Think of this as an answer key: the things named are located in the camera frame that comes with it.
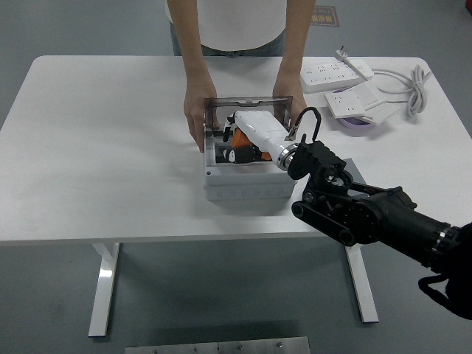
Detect person's left hand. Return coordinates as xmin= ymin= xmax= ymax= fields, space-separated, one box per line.
xmin=271 ymin=73 xmax=308 ymax=128

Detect person's right hand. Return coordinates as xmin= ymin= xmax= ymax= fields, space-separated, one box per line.
xmin=183 ymin=74 xmax=218 ymax=153

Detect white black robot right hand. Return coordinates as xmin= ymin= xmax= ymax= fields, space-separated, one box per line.
xmin=215 ymin=109 xmax=293 ymax=165

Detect orange cylindrical battery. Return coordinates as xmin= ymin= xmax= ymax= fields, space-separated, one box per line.
xmin=231 ymin=128 xmax=273 ymax=162

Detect smoky transparent box lid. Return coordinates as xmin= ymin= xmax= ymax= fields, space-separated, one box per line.
xmin=204 ymin=95 xmax=294 ymax=134

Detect grey plastic electrical box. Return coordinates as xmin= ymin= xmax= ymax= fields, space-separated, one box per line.
xmin=203 ymin=128 xmax=299 ymax=202

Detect wide white power strip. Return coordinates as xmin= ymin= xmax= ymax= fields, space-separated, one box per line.
xmin=299 ymin=61 xmax=364 ymax=93

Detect white socket panel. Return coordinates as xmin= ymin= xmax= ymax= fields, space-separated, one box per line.
xmin=324 ymin=90 xmax=366 ymax=119

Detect narrow white power strip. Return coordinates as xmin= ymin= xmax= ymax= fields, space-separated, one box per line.
xmin=346 ymin=58 xmax=374 ymax=78

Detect purple round disc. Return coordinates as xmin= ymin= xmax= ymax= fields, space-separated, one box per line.
xmin=333 ymin=89 xmax=373 ymax=129

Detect white flat plates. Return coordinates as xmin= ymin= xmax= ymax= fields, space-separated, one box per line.
xmin=348 ymin=80 xmax=398 ymax=125

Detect brown floor sign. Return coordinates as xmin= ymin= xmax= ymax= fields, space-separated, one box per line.
xmin=308 ymin=4 xmax=340 ymax=27

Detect person's torso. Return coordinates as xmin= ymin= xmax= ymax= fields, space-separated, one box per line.
xmin=164 ymin=0 xmax=288 ymax=58

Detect grey block with round hole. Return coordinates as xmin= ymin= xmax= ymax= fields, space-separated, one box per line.
xmin=341 ymin=157 xmax=367 ymax=184

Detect white table leg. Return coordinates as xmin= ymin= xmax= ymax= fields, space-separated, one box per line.
xmin=344 ymin=245 xmax=380 ymax=325
xmin=88 ymin=242 xmax=121 ymax=337

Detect white power cable with plug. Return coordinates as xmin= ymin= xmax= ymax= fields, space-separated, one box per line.
xmin=334 ymin=46 xmax=434 ymax=119

